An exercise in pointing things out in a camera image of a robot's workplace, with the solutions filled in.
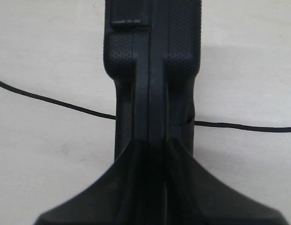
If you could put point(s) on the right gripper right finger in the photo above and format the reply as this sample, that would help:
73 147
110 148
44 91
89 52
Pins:
196 197

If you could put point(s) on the black plastic carrying case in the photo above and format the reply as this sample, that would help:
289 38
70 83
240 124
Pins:
152 51

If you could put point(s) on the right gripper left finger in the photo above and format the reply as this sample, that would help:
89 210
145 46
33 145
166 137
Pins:
130 192

